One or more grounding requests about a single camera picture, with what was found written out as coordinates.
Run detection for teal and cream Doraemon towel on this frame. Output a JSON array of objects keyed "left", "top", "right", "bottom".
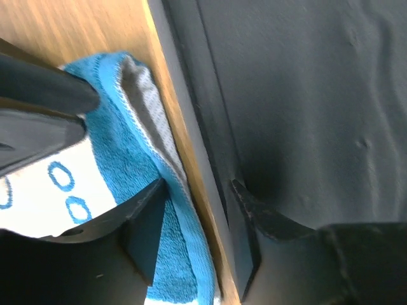
[{"left": 1, "top": 52, "right": 221, "bottom": 304}]

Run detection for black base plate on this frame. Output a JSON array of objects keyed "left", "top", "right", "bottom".
[{"left": 148, "top": 0, "right": 407, "bottom": 287}]

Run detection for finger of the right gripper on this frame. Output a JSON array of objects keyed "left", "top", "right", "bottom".
[
  {"left": 1, "top": 54, "right": 99, "bottom": 115},
  {"left": 1, "top": 108, "right": 86, "bottom": 170}
]

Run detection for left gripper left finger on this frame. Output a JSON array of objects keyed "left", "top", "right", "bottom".
[{"left": 1, "top": 179, "right": 167, "bottom": 304}]

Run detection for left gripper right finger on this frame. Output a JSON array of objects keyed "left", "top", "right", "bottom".
[{"left": 231, "top": 180, "right": 406, "bottom": 304}]

